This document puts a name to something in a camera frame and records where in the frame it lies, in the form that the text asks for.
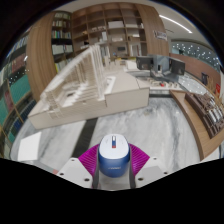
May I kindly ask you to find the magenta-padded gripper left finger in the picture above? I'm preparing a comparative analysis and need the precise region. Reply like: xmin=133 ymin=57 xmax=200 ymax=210
xmin=56 ymin=143 xmax=101 ymax=190

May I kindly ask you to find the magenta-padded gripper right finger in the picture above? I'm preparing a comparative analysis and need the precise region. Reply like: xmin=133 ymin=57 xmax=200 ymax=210
xmin=127 ymin=142 xmax=170 ymax=189

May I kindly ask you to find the white and blue computer mouse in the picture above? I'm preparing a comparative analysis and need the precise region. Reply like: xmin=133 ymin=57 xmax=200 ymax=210
xmin=97 ymin=133 xmax=131 ymax=178

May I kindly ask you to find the brown model on wooden board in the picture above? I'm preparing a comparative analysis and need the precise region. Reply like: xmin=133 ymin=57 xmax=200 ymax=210
xmin=169 ymin=89 xmax=224 ymax=162

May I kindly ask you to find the white architectural model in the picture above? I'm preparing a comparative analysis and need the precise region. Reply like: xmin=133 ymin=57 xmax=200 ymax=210
xmin=27 ymin=44 xmax=151 ymax=130

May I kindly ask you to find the flat white site model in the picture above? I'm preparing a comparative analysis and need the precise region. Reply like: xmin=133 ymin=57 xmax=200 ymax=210
xmin=138 ymin=74 xmax=183 ymax=93

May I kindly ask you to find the bookshelf with books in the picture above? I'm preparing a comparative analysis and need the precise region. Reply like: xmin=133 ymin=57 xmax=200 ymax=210
xmin=0 ymin=33 xmax=38 ymax=158

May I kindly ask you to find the red poster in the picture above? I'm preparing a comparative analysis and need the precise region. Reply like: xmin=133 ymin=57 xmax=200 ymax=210
xmin=215 ymin=83 xmax=222 ymax=98

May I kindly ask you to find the grey building model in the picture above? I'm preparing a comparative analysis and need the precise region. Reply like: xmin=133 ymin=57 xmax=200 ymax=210
xmin=135 ymin=55 xmax=186 ymax=76

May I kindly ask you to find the wooden shelf unit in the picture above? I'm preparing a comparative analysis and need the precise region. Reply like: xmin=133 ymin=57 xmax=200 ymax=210
xmin=25 ymin=2 xmax=171 ymax=101

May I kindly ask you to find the group of small ceiling lights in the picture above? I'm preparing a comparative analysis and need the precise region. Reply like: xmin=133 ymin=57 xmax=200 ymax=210
xmin=171 ymin=41 xmax=221 ymax=64

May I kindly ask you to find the hanging sign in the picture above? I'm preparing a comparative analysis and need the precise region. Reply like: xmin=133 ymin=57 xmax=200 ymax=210
xmin=153 ymin=30 xmax=168 ymax=42

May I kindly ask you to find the long ceiling light strip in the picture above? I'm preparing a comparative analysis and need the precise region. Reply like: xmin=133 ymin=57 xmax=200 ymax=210
xmin=159 ymin=14 xmax=194 ymax=34

